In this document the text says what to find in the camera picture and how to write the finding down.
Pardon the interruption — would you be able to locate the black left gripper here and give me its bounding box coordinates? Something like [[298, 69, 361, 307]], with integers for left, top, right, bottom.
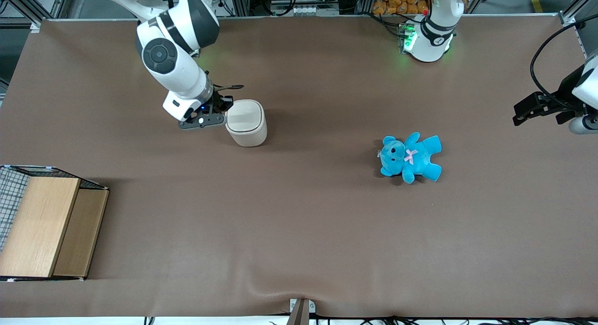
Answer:
[[513, 64, 585, 126]]

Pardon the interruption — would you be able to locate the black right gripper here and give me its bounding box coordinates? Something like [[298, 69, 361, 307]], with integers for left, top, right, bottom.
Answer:
[[201, 85, 234, 114]]

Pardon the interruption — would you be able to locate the beige lidded trash can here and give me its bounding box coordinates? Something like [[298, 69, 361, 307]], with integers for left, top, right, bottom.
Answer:
[[225, 99, 268, 147]]

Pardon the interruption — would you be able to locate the brown table mat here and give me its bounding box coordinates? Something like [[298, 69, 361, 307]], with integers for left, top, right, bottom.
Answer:
[[0, 14, 598, 319]]

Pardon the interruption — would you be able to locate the aluminium frame profile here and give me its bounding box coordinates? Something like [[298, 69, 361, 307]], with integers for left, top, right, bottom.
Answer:
[[558, 0, 598, 26], [0, 0, 71, 31]]

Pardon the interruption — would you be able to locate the wooden rack with wire mesh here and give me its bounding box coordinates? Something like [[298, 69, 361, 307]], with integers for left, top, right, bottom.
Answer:
[[0, 165, 110, 282]]

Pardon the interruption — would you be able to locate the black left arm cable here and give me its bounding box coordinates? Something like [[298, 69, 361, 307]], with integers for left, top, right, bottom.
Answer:
[[530, 19, 598, 108]]

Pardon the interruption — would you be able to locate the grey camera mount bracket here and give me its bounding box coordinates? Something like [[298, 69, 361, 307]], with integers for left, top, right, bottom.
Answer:
[[286, 298, 316, 325]]

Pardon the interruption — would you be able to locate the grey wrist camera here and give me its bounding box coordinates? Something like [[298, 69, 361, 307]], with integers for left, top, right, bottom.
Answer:
[[178, 113, 225, 131], [569, 115, 598, 135]]

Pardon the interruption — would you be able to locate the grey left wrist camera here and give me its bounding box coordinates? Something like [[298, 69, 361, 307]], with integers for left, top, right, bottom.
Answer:
[[569, 115, 598, 135]]

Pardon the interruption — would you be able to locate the white connector strip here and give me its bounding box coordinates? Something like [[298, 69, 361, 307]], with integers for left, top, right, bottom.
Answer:
[[291, 5, 340, 16]]

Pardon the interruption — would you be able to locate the blue teddy bear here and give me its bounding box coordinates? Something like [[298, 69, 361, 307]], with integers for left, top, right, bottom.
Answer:
[[377, 132, 442, 184]]

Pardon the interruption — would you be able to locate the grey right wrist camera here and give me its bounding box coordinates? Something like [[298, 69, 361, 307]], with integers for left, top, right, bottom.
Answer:
[[178, 113, 225, 131]]

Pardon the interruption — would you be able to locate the orange plush toys pile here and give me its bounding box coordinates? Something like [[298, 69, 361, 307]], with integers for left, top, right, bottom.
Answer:
[[372, 0, 430, 15]]

